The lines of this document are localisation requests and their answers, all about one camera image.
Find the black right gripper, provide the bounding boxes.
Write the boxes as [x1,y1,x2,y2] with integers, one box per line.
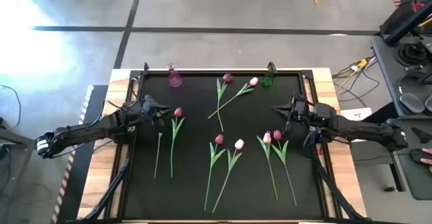
[271,103,315,136]

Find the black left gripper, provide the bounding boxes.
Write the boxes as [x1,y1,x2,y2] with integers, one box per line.
[140,102,173,128]

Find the dark pink artificial tulip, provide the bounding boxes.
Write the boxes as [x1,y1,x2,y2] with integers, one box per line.
[271,129,298,207]
[215,72,234,133]
[203,134,227,212]
[169,107,186,179]

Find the light pink artificial tulip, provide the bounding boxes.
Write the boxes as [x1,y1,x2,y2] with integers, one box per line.
[211,138,245,214]
[153,132,163,179]
[207,76,260,119]
[256,131,279,200]

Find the pink glass vase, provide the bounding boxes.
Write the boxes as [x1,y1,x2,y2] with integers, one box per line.
[167,63,184,89]

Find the green glass vase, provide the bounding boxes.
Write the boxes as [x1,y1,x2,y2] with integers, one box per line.
[260,61,279,88]

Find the white paper sheet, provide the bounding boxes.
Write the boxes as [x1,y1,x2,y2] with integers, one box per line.
[340,107,374,143]

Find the black table mat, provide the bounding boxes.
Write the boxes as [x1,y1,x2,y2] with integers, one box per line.
[121,72,325,221]

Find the black desk leg beam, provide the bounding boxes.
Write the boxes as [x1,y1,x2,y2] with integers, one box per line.
[360,101,399,123]

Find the gray side desk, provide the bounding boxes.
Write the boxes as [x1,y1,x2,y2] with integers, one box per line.
[371,34,432,120]

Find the black floor mat striped edge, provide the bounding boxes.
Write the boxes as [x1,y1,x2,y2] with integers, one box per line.
[50,84,111,224]

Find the black computer mouse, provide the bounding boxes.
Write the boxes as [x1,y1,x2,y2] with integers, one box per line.
[410,148,432,167]

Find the black triangular object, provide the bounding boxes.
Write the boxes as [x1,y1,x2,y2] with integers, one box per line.
[410,126,432,144]

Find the black case with red trim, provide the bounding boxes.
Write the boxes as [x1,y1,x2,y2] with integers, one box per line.
[379,0,428,38]

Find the gray low desk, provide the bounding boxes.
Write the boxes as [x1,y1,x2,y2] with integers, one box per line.
[386,117,432,201]

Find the gray metal stand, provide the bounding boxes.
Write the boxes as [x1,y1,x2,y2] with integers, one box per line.
[0,115,38,224]

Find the person's hand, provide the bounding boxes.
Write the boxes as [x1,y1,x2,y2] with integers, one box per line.
[420,147,432,166]

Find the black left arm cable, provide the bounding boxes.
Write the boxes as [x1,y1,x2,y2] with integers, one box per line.
[86,77,144,130]

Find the black metal table frame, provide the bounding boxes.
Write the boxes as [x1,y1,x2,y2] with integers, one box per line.
[113,61,340,224]

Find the yellow extension cable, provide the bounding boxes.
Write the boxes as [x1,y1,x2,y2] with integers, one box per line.
[332,57,377,95]

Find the black floor cable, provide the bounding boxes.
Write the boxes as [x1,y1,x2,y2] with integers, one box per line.
[332,65,381,103]

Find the black diagonal frame strut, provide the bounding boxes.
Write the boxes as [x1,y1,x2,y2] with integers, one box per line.
[65,158,132,224]
[313,156,369,223]

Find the black coiled cable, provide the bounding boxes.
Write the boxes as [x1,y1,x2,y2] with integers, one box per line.
[394,41,429,68]

